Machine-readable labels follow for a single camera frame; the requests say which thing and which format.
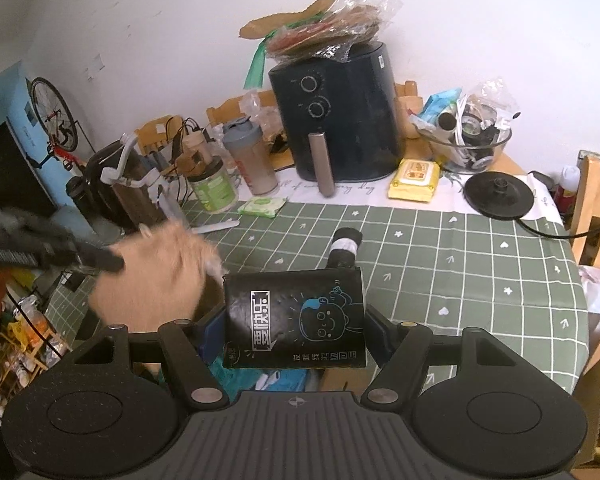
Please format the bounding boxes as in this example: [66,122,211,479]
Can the white bottle red label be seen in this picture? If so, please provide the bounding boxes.
[554,164,582,212]

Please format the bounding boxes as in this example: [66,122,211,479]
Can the shaker bottle grey lid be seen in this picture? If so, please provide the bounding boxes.
[222,117,280,197]

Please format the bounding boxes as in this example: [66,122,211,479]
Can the white gimbal stand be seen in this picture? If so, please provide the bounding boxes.
[100,132,192,222]

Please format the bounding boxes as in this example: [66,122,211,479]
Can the green plastic ribbon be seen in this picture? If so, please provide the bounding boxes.
[244,29,277,92]

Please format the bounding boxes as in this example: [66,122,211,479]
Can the black kettle base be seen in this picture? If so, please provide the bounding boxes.
[463,171,536,219]

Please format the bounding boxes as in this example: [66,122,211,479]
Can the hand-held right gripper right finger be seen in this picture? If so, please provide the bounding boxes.
[360,305,512,409]

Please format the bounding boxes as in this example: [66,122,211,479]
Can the dark air fryer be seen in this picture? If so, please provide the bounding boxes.
[268,42,407,197]

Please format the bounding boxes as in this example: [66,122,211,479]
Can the yellow wet wipes packet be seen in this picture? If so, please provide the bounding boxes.
[388,158,441,204]

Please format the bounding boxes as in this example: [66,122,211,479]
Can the green checked tablecloth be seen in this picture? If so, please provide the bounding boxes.
[42,199,592,395]

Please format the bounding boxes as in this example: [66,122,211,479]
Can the bicycle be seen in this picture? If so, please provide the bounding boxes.
[29,77,89,167]

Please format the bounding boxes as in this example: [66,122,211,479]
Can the black thermos bottle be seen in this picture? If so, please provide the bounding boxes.
[65,175,94,217]

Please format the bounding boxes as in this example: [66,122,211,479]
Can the light blue cabinet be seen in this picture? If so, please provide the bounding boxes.
[0,59,78,211]

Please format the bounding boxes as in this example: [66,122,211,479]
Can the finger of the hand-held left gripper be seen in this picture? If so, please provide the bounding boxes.
[72,239,126,276]

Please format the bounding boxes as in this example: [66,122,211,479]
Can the brown paper bag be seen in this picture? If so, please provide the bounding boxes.
[87,222,227,332]

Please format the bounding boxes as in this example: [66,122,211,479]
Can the blue white packet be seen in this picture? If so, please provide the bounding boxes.
[419,88,462,127]

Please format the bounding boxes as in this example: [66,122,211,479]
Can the wooden shelf with goods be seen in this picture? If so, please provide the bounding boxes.
[0,260,83,423]

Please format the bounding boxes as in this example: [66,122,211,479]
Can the black tissue packet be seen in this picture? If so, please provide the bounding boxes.
[223,268,370,370]

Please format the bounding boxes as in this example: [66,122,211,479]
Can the black kettle base cable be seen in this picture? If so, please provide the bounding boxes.
[514,160,600,242]

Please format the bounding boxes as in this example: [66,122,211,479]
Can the white plastic spoon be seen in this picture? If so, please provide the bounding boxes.
[190,219,240,234]

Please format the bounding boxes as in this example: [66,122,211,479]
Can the green labelled jar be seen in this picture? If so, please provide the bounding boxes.
[184,154,240,214]

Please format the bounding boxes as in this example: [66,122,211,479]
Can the glass bowl of small things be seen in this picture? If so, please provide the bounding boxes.
[419,79,522,175]

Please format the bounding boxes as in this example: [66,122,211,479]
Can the clear bag of snacks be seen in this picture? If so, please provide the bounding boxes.
[237,0,404,64]

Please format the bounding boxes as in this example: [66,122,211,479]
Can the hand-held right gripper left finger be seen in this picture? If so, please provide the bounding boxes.
[100,307,232,409]

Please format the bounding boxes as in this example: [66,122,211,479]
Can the black rolled cloth white band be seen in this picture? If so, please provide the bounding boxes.
[327,228,364,271]

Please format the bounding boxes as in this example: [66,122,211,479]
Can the green wet wipe packet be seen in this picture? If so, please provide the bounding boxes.
[238,196,287,219]

